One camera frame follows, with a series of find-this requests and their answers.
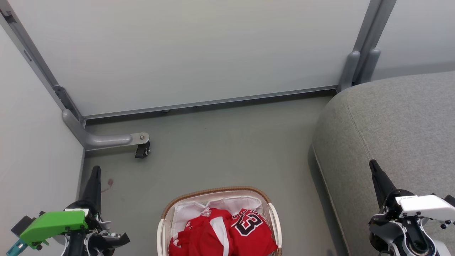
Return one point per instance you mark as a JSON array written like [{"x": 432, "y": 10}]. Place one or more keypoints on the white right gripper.
[{"x": 423, "y": 206}]

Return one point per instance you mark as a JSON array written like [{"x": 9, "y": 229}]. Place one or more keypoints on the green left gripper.
[{"x": 53, "y": 222}]

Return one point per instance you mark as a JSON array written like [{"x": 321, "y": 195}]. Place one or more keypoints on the red shorts with white stripe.
[{"x": 199, "y": 234}]

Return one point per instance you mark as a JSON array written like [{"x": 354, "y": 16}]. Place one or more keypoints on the red jersey with number 23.
[{"x": 256, "y": 238}]

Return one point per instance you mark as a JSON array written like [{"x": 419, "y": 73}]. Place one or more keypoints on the grey fabric sofa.
[{"x": 391, "y": 124}]

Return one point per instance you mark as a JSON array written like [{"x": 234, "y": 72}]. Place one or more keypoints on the grey partition foot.
[{"x": 103, "y": 140}]

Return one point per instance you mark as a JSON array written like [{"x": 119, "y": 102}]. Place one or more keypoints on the black caster wheel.
[{"x": 142, "y": 151}]

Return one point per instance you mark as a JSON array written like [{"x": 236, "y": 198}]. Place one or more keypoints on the white basket liner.
[{"x": 188, "y": 211}]

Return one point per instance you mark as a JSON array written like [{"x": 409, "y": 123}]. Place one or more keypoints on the white basket with wicker rim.
[{"x": 217, "y": 190}]

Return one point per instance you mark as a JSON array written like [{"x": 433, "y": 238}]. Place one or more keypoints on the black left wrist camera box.
[{"x": 22, "y": 224}]

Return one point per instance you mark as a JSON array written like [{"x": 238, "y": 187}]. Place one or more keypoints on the grey angled partition post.
[{"x": 35, "y": 60}]

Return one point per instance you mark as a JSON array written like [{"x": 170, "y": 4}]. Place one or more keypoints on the grey partition post with feet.
[{"x": 369, "y": 35}]

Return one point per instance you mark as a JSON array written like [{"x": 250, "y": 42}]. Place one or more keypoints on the grey partition bottom rail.
[{"x": 213, "y": 102}]

